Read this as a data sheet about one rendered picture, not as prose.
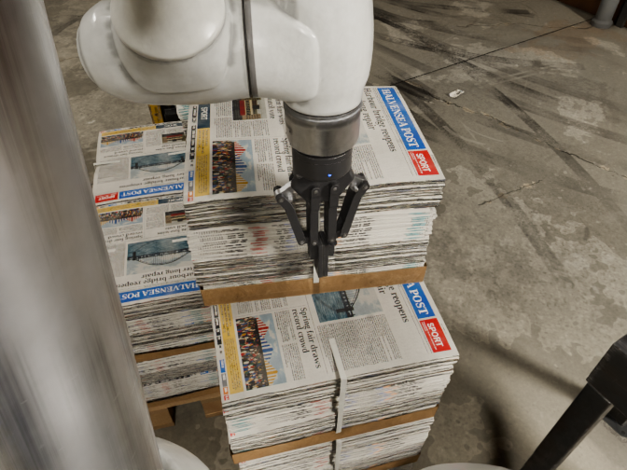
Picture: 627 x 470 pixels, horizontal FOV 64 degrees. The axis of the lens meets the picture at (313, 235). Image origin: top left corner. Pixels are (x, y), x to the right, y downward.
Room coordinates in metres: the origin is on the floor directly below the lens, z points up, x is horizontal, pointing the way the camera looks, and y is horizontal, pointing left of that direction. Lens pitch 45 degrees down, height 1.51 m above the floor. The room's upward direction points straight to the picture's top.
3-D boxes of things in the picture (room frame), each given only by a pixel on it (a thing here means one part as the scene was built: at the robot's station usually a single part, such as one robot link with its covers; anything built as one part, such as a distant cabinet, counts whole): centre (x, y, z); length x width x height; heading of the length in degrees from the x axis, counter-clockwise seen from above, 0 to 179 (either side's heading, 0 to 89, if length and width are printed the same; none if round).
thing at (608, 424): (0.71, -0.96, 0.01); 0.14 x 0.13 x 0.01; 122
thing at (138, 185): (1.06, 0.47, 0.30); 0.76 x 0.30 x 0.60; 14
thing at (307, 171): (0.51, -0.01, 1.11); 0.08 x 0.07 x 0.09; 104
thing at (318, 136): (0.52, -0.01, 1.19); 0.09 x 0.09 x 0.06
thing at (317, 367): (0.94, 0.09, 0.42); 1.17 x 0.39 x 0.83; 14
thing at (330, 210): (0.52, -0.02, 1.05); 0.04 x 0.01 x 0.11; 14
